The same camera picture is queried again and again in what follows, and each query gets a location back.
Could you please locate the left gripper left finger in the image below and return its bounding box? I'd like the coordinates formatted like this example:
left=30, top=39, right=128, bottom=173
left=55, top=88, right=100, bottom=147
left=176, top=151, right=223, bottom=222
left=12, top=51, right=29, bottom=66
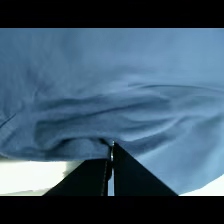
left=43, top=154, right=113, bottom=197

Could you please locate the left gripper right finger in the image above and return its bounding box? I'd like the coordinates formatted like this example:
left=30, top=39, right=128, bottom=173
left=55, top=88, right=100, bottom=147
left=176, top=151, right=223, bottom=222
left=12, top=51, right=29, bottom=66
left=112, top=141, right=179, bottom=197

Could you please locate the blue garment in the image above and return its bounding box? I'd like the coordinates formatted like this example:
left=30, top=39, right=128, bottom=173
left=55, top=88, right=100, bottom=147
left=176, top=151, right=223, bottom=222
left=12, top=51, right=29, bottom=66
left=0, top=27, right=224, bottom=196

